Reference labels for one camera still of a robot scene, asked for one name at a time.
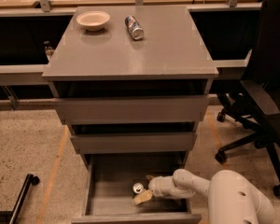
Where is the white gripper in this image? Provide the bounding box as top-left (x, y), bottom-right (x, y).
top-left (133, 175), bottom-right (175, 205)

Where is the green soda can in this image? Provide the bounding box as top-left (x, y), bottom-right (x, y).
top-left (133, 182), bottom-right (145, 194)

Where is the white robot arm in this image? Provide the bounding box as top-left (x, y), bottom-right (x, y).
top-left (132, 169), bottom-right (274, 224)

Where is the grey open bottom drawer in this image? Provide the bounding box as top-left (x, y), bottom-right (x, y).
top-left (71, 152), bottom-right (202, 224)

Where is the grey middle drawer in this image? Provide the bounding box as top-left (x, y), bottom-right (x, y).
top-left (71, 132), bottom-right (197, 154)

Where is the grey top drawer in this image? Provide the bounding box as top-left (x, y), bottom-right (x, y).
top-left (56, 95), bottom-right (209, 124)

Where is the grey drawer cabinet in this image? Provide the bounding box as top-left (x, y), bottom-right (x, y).
top-left (41, 5), bottom-right (219, 170)

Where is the blue silver soda can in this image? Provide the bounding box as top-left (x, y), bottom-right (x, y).
top-left (125, 15), bottom-right (144, 40)

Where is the black office chair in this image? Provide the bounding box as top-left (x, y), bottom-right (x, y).
top-left (216, 0), bottom-right (280, 198)

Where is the black wheeled stand base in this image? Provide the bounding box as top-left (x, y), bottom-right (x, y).
top-left (0, 174), bottom-right (40, 224)

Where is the white bowl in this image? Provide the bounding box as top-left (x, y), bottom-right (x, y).
top-left (77, 11), bottom-right (110, 32)

